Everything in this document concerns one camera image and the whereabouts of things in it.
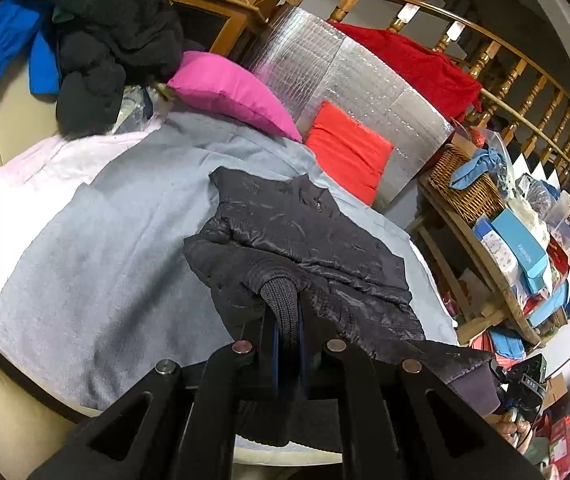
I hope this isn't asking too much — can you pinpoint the red velvet cloth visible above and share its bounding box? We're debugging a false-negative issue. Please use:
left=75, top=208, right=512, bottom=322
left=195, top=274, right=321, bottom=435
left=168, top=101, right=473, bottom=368
left=329, top=21, right=481, bottom=119

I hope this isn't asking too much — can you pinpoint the wooden stair railing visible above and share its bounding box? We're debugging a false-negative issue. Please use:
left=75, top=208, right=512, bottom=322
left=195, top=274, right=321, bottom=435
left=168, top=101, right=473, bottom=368
left=159, top=0, right=570, bottom=196

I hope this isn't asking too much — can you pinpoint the wicker basket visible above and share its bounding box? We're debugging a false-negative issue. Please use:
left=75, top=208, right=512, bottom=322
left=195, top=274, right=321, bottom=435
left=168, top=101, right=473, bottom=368
left=428, top=143, right=506, bottom=226

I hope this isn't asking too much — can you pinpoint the silver foil insulation mat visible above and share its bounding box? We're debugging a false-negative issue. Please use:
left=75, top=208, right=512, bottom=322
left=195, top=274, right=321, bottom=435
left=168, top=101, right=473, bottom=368
left=242, top=6, right=453, bottom=211

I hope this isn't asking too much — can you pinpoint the blue jacket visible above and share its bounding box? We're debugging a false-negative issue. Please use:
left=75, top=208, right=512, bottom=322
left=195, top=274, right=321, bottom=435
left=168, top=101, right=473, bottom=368
left=0, top=0, right=60, bottom=96

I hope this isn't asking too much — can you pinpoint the wooden side table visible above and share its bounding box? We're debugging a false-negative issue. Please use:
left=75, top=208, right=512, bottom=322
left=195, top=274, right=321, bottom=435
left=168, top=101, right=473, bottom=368
left=407, top=177, right=567, bottom=352

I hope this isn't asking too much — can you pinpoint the white patterned box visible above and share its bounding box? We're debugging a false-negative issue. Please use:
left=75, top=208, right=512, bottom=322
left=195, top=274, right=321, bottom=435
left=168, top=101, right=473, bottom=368
left=472, top=216, right=520, bottom=289

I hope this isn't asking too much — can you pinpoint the beige leather sofa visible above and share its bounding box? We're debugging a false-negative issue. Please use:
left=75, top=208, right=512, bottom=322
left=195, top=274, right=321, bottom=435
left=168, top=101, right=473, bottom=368
left=0, top=58, right=96, bottom=480

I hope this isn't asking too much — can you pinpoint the blue cloth in basket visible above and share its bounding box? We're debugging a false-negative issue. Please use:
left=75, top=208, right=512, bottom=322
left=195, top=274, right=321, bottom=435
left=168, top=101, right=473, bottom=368
left=450, top=148, right=505, bottom=191

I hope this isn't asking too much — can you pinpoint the grey blanket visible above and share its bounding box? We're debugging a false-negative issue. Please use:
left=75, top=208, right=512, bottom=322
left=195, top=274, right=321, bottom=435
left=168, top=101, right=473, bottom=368
left=0, top=106, right=457, bottom=408

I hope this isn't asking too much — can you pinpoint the black puffer jacket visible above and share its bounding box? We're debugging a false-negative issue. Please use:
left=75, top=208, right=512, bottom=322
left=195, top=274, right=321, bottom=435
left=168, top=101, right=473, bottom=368
left=48, top=0, right=184, bottom=136

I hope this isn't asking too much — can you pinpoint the magenta pillow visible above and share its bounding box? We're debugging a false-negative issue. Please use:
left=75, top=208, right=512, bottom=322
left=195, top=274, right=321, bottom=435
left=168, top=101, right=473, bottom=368
left=168, top=51, right=302, bottom=143

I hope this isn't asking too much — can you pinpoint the person hand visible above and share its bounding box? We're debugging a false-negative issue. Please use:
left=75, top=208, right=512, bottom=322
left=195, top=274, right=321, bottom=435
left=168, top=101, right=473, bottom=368
left=493, top=419, right=534, bottom=455

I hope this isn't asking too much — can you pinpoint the red cushion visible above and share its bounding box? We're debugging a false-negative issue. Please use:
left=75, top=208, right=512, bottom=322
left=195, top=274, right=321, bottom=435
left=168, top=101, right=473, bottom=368
left=304, top=101, right=394, bottom=206

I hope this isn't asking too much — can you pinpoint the teal fashion box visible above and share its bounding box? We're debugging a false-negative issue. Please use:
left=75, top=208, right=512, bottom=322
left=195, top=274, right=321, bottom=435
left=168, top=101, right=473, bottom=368
left=491, top=209, right=553, bottom=294

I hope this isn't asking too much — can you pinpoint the white pink bedsheet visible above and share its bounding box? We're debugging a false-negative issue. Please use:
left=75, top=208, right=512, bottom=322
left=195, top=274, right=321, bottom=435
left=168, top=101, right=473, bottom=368
left=0, top=114, right=167, bottom=331

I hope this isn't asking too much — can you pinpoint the dark quilted zip jacket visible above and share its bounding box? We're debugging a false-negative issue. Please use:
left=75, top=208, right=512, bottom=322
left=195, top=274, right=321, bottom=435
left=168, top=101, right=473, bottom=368
left=182, top=166, right=501, bottom=449

